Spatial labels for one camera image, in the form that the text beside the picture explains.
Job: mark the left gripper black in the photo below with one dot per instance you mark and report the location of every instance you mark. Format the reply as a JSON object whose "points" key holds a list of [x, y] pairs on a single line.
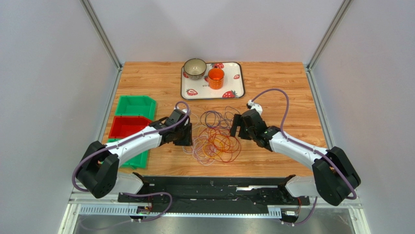
{"points": [[188, 140]]}

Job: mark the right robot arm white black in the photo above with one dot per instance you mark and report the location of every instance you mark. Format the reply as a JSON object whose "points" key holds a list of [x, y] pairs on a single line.
{"points": [[334, 178]]}

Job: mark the green bin far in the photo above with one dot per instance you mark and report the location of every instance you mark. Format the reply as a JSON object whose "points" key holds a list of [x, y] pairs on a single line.
{"points": [[134, 106]]}

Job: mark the orange translucent cup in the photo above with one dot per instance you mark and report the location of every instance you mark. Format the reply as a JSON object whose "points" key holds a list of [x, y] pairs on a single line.
{"points": [[216, 78]]}

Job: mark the red bin middle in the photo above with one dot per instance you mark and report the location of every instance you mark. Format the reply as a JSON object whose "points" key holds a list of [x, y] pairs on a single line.
{"points": [[124, 126]]}

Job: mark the strawberry pattern white tray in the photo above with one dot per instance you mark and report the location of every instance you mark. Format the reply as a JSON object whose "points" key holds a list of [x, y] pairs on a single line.
{"points": [[230, 86]]}

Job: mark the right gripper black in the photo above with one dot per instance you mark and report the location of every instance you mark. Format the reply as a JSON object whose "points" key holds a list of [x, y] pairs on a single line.
{"points": [[239, 126]]}

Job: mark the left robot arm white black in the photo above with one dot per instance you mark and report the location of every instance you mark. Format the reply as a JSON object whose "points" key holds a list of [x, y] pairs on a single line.
{"points": [[98, 173]]}

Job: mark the green bin near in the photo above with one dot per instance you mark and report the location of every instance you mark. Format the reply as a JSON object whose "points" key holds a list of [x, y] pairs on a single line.
{"points": [[137, 160]]}

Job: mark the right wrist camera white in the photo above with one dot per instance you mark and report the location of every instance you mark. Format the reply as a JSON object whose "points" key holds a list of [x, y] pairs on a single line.
{"points": [[254, 106]]}

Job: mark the green bin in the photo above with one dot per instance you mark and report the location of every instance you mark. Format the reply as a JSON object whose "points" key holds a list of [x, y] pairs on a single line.
{"points": [[134, 106], [137, 160]]}

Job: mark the slotted white cable duct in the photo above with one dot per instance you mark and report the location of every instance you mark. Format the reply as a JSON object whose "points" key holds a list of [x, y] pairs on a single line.
{"points": [[136, 210]]}

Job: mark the beige ceramic bowl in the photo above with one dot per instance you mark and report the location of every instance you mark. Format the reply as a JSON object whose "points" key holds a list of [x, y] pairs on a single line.
{"points": [[194, 68]]}

